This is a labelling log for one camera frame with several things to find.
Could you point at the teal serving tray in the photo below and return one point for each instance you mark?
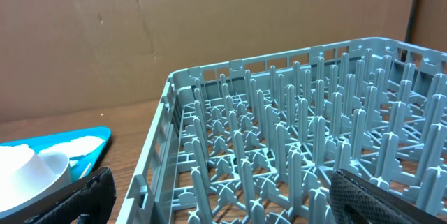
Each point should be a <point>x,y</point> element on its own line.
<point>78,164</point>

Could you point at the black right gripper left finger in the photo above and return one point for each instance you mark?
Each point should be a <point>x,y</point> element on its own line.
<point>87,200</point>

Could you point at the white napkin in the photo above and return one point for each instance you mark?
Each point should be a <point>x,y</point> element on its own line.
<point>81,146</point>

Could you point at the wooden chopstick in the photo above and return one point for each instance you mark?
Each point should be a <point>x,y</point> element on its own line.
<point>85,171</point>

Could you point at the grey dishwasher rack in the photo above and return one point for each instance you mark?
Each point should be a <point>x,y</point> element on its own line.
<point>257,140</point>

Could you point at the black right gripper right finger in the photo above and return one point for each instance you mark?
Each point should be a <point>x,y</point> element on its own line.
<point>354,200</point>

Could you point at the brown cardboard backdrop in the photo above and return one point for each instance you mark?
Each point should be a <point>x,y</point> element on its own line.
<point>61,56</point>

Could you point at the grey bowl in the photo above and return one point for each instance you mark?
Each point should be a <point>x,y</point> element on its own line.
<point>59,163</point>

